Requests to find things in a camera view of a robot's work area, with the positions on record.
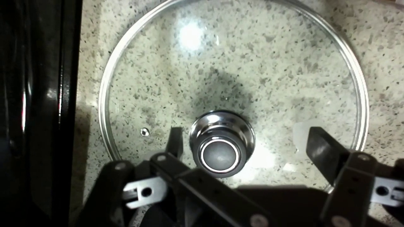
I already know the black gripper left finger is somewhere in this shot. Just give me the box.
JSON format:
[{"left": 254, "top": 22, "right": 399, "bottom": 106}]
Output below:
[{"left": 74, "top": 125, "right": 275, "bottom": 227}]

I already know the round glass lid with knob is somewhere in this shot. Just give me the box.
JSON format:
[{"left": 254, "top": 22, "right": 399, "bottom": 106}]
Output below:
[{"left": 97, "top": 0, "right": 371, "bottom": 195}]

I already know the black electric stove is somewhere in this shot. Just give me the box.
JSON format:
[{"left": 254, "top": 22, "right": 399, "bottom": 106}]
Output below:
[{"left": 0, "top": 0, "right": 83, "bottom": 227}]

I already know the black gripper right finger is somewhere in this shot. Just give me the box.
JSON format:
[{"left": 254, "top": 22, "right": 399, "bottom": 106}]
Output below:
[{"left": 305, "top": 125, "right": 404, "bottom": 227}]

